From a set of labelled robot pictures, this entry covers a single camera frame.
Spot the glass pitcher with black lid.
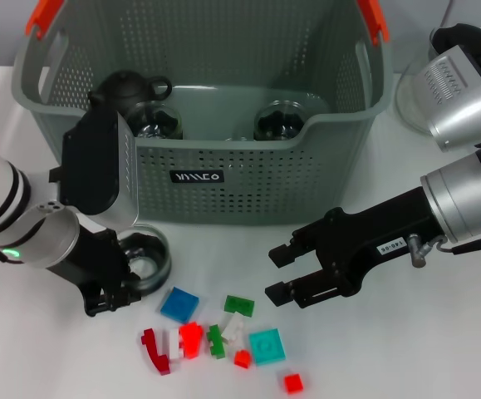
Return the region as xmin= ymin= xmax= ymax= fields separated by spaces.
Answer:
xmin=394 ymin=23 xmax=481 ymax=134

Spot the thin black wall cable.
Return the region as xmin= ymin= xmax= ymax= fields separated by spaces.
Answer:
xmin=439 ymin=0 xmax=455 ymax=28

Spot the white and red building brick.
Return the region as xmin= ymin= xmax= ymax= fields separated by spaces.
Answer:
xmin=163 ymin=327 xmax=185 ymax=362

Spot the orange bin handle clip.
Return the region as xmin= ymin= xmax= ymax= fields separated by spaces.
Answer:
xmin=356 ymin=0 xmax=390 ymax=46
xmin=24 ymin=0 xmax=65 ymax=41

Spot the red curved building brick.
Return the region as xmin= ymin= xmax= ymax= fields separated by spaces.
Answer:
xmin=140 ymin=328 xmax=173 ymax=375

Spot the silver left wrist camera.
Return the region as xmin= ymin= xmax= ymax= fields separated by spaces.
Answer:
xmin=48 ymin=106 xmax=140 ymax=228

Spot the right gripper cable with plug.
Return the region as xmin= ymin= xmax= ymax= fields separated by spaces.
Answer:
xmin=407 ymin=234 xmax=481 ymax=267

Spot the grey-green perforated storage bin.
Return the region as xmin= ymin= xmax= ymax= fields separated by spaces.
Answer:
xmin=11 ymin=0 xmax=393 ymax=228

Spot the green stepped building brick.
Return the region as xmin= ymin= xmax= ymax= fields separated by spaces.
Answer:
xmin=206 ymin=324 xmax=228 ymax=358

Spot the blue flat building brick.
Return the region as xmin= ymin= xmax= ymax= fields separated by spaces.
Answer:
xmin=160 ymin=286 xmax=200 ymax=325

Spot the orange-red sloped building brick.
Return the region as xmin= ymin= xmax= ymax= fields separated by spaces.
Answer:
xmin=179 ymin=323 xmax=205 ymax=358

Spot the teal flat building brick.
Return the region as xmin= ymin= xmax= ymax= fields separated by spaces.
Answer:
xmin=250 ymin=328 xmax=287 ymax=367

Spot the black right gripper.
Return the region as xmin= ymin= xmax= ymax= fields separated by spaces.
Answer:
xmin=263 ymin=186 xmax=443 ymax=310

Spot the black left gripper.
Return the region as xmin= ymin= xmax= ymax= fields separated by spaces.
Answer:
xmin=47 ymin=221 xmax=142 ymax=318

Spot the dark green building brick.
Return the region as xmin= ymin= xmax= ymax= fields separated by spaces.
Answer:
xmin=223 ymin=293 xmax=256 ymax=318

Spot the black clay teapot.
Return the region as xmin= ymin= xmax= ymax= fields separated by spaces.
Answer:
xmin=87 ymin=71 xmax=174 ymax=110

